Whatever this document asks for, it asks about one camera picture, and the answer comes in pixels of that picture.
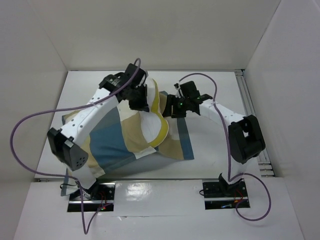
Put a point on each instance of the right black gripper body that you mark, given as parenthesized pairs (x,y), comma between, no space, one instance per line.
(169,106)

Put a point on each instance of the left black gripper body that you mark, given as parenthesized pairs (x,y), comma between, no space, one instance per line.
(137,100)

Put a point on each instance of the white pillow yellow edge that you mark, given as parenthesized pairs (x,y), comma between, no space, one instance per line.
(154,126)

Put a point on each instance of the blue beige checked pillowcase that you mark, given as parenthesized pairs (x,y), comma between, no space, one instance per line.
(118,140)

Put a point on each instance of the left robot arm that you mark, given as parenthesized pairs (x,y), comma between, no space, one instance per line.
(65,143)

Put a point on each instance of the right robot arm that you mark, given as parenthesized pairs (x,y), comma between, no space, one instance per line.
(244,138)

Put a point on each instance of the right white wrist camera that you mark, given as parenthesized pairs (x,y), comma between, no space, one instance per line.
(178,90)

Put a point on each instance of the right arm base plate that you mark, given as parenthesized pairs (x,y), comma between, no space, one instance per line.
(218,194)

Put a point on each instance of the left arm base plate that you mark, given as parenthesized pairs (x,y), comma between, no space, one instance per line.
(102,197)

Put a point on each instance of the aluminium rail front edge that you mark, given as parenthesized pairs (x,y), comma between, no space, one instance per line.
(109,180)

